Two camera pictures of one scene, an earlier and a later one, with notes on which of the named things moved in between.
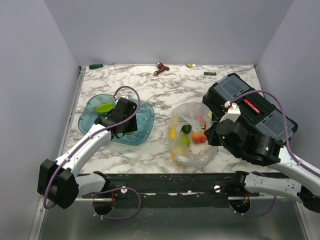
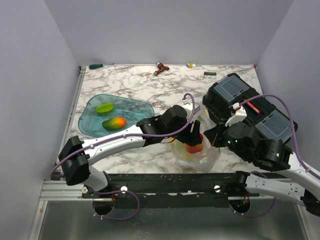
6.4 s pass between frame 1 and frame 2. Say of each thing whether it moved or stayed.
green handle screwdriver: stayed
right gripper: stayed
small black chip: stayed
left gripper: moved
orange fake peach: moved
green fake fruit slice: stayed
